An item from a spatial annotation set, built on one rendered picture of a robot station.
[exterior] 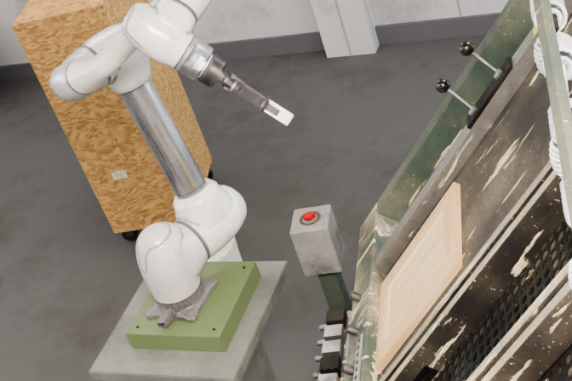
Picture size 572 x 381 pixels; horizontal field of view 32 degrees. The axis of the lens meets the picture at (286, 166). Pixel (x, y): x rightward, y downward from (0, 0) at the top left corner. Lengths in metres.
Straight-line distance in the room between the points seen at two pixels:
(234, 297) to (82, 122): 1.72
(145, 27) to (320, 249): 1.05
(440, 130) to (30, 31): 2.12
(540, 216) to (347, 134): 3.25
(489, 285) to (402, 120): 3.13
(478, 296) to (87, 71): 1.18
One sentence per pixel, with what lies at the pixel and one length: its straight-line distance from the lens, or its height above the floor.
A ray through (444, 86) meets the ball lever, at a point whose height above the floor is 1.41.
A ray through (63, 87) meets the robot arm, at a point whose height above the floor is 1.60.
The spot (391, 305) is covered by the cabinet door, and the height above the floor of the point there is 0.94.
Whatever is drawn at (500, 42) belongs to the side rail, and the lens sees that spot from 2.66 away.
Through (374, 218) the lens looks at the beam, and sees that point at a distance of 2.97.
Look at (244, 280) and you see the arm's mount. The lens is 3.06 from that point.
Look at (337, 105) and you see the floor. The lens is 5.36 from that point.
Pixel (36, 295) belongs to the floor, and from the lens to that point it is 4.91.
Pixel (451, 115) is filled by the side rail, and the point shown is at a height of 1.21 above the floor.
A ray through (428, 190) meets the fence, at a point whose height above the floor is 1.14.
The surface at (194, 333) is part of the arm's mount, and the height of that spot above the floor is 0.81.
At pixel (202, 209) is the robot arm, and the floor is 1.07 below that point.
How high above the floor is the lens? 2.69
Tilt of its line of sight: 33 degrees down
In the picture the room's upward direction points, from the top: 20 degrees counter-clockwise
